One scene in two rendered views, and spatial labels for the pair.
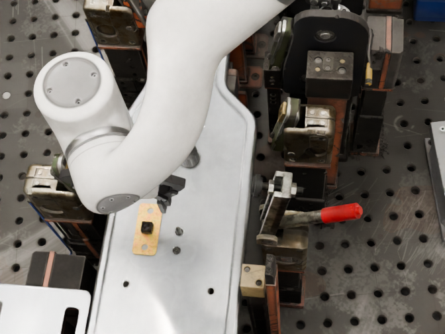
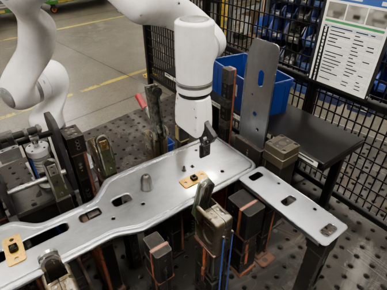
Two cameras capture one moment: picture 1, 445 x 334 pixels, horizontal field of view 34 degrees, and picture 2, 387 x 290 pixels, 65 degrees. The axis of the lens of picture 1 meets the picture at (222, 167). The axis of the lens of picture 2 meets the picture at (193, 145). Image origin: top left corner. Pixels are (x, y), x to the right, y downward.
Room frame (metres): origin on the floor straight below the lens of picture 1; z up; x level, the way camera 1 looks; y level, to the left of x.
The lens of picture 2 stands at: (0.94, 0.53, 1.59)
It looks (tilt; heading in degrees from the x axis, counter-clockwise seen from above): 36 degrees down; 217
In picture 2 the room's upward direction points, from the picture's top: straight up
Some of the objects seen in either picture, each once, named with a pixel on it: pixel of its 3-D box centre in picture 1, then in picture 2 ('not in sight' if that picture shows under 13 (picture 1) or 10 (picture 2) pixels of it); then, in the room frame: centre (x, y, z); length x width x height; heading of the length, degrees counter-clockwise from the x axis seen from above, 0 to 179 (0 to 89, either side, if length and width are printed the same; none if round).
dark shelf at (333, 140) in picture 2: not in sight; (243, 100); (-0.06, 0.02, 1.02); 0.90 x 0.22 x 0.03; 74
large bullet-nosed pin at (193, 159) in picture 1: (187, 154); (146, 183); (0.53, 0.05, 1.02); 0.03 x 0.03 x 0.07
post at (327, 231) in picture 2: not in sight; (311, 266); (0.37, 0.49, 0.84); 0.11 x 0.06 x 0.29; 74
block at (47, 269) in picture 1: (79, 295); (241, 234); (0.39, 0.29, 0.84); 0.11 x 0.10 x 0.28; 74
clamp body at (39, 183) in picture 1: (79, 217); (211, 255); (0.52, 0.27, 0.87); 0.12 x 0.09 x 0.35; 74
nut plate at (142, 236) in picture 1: (147, 228); (193, 178); (0.42, 0.13, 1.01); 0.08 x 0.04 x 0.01; 164
